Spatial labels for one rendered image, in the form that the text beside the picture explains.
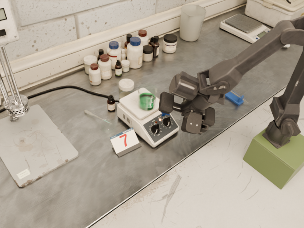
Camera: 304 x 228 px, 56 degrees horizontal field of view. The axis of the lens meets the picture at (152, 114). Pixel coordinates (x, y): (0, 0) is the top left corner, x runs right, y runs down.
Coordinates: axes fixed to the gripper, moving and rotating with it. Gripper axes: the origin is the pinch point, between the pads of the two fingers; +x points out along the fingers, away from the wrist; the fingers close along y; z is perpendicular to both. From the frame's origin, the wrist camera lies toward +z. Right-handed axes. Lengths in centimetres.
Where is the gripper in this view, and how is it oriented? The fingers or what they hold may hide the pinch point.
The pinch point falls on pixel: (179, 115)
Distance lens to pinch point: 92.7
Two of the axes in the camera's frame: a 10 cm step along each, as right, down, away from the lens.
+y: 9.1, 2.8, 3.2
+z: -1.2, 9.0, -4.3
